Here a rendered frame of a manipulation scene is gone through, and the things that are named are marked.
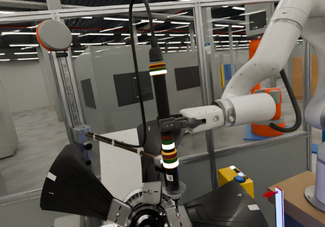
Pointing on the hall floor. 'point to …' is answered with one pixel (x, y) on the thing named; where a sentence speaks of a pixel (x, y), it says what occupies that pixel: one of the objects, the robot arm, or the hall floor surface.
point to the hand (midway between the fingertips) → (165, 122)
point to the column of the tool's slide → (62, 93)
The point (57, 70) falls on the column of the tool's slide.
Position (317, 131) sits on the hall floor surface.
